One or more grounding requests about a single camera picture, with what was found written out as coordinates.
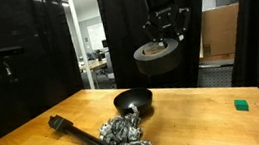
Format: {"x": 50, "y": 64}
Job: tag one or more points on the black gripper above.
{"x": 160, "y": 1}

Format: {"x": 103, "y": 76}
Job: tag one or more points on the black tape roll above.
{"x": 158, "y": 62}

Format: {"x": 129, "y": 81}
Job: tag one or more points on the brown cardboard box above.
{"x": 219, "y": 30}

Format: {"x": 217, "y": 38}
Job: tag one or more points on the wooden office desk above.
{"x": 96, "y": 65}

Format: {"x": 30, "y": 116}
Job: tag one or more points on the black bowl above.
{"x": 133, "y": 102}

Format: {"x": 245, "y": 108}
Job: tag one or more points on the small green block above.
{"x": 241, "y": 104}

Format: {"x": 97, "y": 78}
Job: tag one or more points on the crumpled silver foil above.
{"x": 120, "y": 132}

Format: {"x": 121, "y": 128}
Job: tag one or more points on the white wall board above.
{"x": 97, "y": 36}

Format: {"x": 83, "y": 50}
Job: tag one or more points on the white post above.
{"x": 77, "y": 39}

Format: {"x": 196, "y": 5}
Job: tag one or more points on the black camera stand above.
{"x": 8, "y": 70}

